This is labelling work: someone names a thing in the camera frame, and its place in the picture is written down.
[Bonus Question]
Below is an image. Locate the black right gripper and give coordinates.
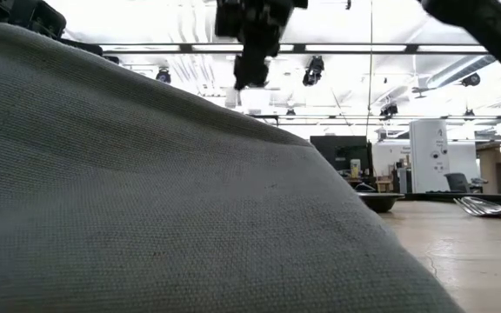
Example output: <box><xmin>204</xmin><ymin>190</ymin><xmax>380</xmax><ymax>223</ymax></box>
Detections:
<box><xmin>214</xmin><ymin>0</ymin><xmax>309</xmax><ymax>91</ymax></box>

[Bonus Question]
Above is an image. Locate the grey office chair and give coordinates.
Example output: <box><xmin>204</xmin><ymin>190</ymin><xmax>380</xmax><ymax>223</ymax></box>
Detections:
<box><xmin>444</xmin><ymin>172</ymin><xmax>472</xmax><ymax>194</ymax></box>

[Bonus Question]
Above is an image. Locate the black background workstation frame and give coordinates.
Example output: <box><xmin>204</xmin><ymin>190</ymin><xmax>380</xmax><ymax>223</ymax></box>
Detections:
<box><xmin>250</xmin><ymin>113</ymin><xmax>501</xmax><ymax>128</ymax></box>

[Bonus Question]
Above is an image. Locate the grey cloth napkin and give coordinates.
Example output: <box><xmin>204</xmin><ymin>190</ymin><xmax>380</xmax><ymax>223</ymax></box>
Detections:
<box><xmin>0</xmin><ymin>22</ymin><xmax>465</xmax><ymax>313</ymax></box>

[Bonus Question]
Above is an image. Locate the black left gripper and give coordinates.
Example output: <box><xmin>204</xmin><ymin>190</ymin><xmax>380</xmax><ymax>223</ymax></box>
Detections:
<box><xmin>0</xmin><ymin>0</ymin><xmax>68</xmax><ymax>54</ymax></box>

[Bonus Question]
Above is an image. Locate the black plastic serving tray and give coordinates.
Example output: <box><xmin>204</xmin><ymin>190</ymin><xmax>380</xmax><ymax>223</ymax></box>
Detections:
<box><xmin>357</xmin><ymin>191</ymin><xmax>406</xmax><ymax>214</ymax></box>

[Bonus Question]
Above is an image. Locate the white pillar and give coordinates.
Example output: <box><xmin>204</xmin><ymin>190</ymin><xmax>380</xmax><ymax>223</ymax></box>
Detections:
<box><xmin>408</xmin><ymin>118</ymin><xmax>451</xmax><ymax>194</ymax></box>

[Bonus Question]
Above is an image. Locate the black monitor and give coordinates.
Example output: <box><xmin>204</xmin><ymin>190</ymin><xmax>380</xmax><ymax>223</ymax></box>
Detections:
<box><xmin>310</xmin><ymin>135</ymin><xmax>374</xmax><ymax>177</ymax></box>

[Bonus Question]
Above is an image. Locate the silver fork patterned handle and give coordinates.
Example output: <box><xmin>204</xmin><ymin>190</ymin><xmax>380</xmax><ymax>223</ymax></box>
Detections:
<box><xmin>452</xmin><ymin>197</ymin><xmax>495</xmax><ymax>218</ymax></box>

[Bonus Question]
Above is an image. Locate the black metal table frame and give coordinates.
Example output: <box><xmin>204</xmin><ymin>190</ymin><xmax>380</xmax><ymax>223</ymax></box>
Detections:
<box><xmin>402</xmin><ymin>192</ymin><xmax>501</xmax><ymax>208</ymax></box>

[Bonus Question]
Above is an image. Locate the silver spoon teal handle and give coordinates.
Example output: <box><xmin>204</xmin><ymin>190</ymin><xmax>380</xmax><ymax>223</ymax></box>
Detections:
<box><xmin>461</xmin><ymin>196</ymin><xmax>501</xmax><ymax>216</ymax></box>

